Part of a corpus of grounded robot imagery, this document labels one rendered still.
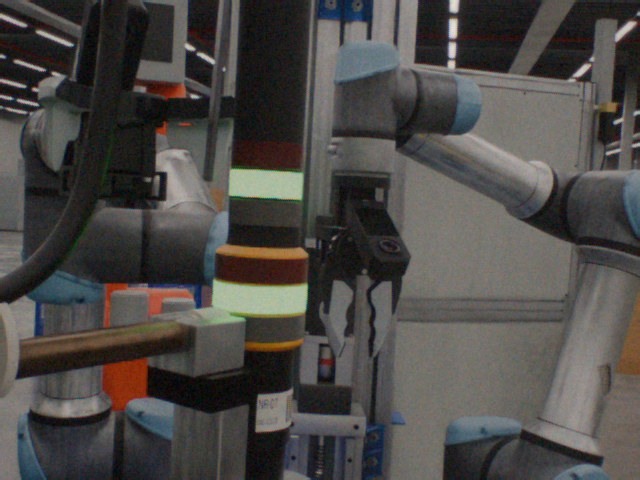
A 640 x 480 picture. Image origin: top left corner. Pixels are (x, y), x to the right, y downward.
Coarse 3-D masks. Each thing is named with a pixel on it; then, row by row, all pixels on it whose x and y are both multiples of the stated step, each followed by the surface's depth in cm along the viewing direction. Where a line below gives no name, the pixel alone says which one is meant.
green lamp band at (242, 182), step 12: (240, 180) 36; (252, 180) 36; (264, 180) 36; (276, 180) 36; (288, 180) 36; (300, 180) 37; (240, 192) 36; (252, 192) 36; (264, 192) 36; (276, 192) 36; (288, 192) 36; (300, 192) 37
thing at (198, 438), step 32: (192, 320) 33; (224, 320) 34; (192, 352) 33; (224, 352) 34; (160, 384) 34; (192, 384) 33; (224, 384) 33; (256, 384) 35; (192, 416) 35; (224, 416) 34; (192, 448) 35; (224, 448) 34
